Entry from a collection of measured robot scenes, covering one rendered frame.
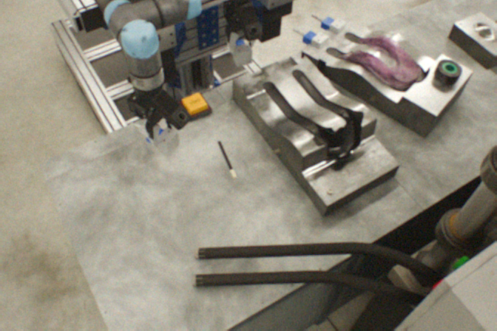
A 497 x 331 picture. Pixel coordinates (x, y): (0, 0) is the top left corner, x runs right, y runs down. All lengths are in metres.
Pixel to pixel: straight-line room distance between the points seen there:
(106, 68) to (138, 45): 1.58
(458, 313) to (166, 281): 0.82
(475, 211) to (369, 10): 2.45
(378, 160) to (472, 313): 0.88
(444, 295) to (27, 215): 2.08
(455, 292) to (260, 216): 0.83
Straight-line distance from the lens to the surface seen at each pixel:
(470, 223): 1.08
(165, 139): 1.28
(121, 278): 1.28
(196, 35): 1.80
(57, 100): 2.82
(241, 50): 1.50
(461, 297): 0.57
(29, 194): 2.49
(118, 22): 1.12
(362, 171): 1.37
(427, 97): 1.54
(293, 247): 1.19
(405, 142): 1.55
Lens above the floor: 1.96
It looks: 53 degrees down
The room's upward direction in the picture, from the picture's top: 2 degrees clockwise
